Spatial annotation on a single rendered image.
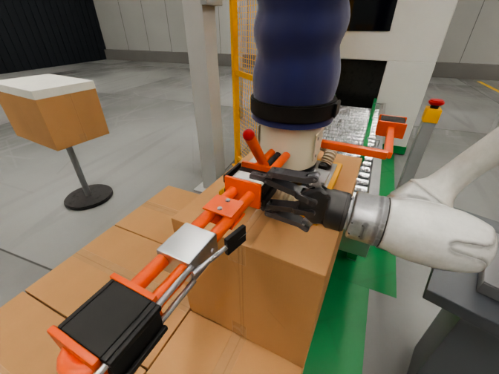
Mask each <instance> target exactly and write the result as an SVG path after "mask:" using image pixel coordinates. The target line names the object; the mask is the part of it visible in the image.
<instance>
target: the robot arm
mask: <svg viewBox="0 0 499 374"><path fill-rule="evenodd" d="M497 165H499V126H498V127H497V128H496V129H495V130H493V131H491V132H490V133H489V134H487V135H486V136H485V137H483V138H482V139H481V140H479V141H477V142H476V143H475V144H474V145H472V146H471V147H469V148H467V149H466V150H465V151H464V152H462V153H461V154H459V155H458V156H456V157H455V158H454V159H453V160H451V161H450V162H448V163H447V164H445V165H444V166H443V167H442V168H440V169H439V170H437V171H435V172H434V173H433V174H431V175H430V176H428V177H425V178H422V179H410V180H409V181H408V182H407V183H405V184H403V185H402V186H400V187H399V188H397V189H395V190H393V191H392V192H391V193H390V194H389V195H388V196H386V197H385V196H379V195H375V194H369V193H366V192H363V191H358V192H357V193H356V195H355V197H352V194H351V193H349V192H346V191H340V190H337V189H328V188H326V187H325V186H323V185H322V184H321V181H320V179H319V177H320V175H321V174H320V172H319V171H313V172H304V171H296V170H291V169H287V168H279V167H274V166H273V167H272V168H271V169H270V170H269V171H268V172H267V173H266V174H264V173H261V172H257V171H252V172H251V173H248V172H245V171H238V172H236V173H235V174H234V175H233V177H237V178H240V179H242V180H248V181H251V182H254V183H259V184H261V187H262V186H263V184H267V185H269V186H271V187H273V188H276V189H278V190H280V191H283V192H285V193H287V194H290V195H292V196H294V197H295V198H296V199H297V201H289V200H276V199H270V201H269V202H268V203H267V204H266V206H265V207H263V206H261V210H262V211H265V213H264V214H265V216H267V217H271V218H273V219H275V220H279V221H281V222H284V223H288V224H290V225H292V226H296V227H298V228H300V229H301V230H302V231H304V232H308V231H309V229H310V227H311V226H312V225H313V224H322V225H323V226H324V227H325V228H329V229H332V230H336V231H338V232H340V231H342V230H343V229H344V230H346V232H345V236H346V237H347V238H350V239H352V240H357V241H359V242H363V243H366V244H369V245H371V246H376V247H379V248H381V249H384V250H385V251H387V252H390V253H391V254H393V255H394V256H397V257H400V258H402V259H404V260H408V261H411V262H413V263H418V264H420V265H424V266H428V267H431V268H435V269H440V270H444V271H450V272H465V273H477V272H482V271H483V270H484V269H485V268H486V267H487V266H488V265H489V264H490V263H491V262H492V261H493V260H494V258H495V255H496V252H497V247H498V242H497V236H496V232H495V229H494V228H493V227H492V226H490V225H489V224H488V223H486V222H484V221H482V220H481V219H479V218H477V217H475V216H473V215H471V214H468V213H466V212H464V211H461V210H458V209H454V207H453V204H454V199H455V197H456V196H457V195H458V194H459V193H460V192H461V191H462V190H463V189H464V188H465V187H467V185H468V184H470V183H471V182H472V181H474V180H475V179H477V178H478V177H479V176H481V175H482V174H484V173H486V172H487V171H489V170H491V169H492V168H494V167H496V166H497ZM290 181H291V182H295V183H303V184H309V186H313V187H311V188H308V187H305V186H302V185H300V186H299V185H296V184H295V183H291V182H290ZM291 212H292V213H291ZM300 215H303V216H305V217H302V216H300Z"/></svg>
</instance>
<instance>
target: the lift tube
mask: <svg viewBox="0 0 499 374"><path fill-rule="evenodd" d="M257 2H258V10H257V13H256V16H255V24H254V28H253V31H254V38H255V45H256V47H257V51H258V52H257V55H256V58H255V66H254V71H253V78H252V84H253V95H254V98H256V99H257V100H259V101H261V102H265V103H269V104H274V105H286V106H310V105H320V104H325V103H328V102H330V101H331V100H333V98H334V95H335V93H336V89H337V87H338V84H339V77H340V73H341V56H340V44H341V41H342V39H343V37H344V35H345V33H346V31H347V28H348V25H349V22H350V2H349V0H257ZM252 118H253V119H254V120H255V121H256V122H257V123H259V124H261V125H265V126H268V127H271V128H278V129H284V130H311V129H317V128H322V127H325V126H327V125H329V124H331V123H332V121H333V117H332V118H330V119H329V120H326V121H324V122H317V123H310V124H287V123H280V122H271V121H268V120H265V119H261V118H259V117H257V116H256V115H254V114H252Z"/></svg>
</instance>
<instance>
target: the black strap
mask: <svg viewBox="0 0 499 374"><path fill-rule="evenodd" d="M340 104H341V100H340V99H339V100H338V98H337V97H336V96H335V95H334V98H333V100H331V101H330V102H328V103H325V104H320V105H310V106H286V105H274V104H269V103H265V102H261V101H259V100H257V99H256V98H254V95H253V94H252V95H251V104H250V110H251V112H252V113H253V114H254V115H256V116H257V117H259V118H261V119H265V120H268V121H271V122H280V123H287V124H310V123H317V122H324V121H326V120H329V119H330V118H332V117H333V118H335V117H336V115H337V114H338V113H339V108H340Z"/></svg>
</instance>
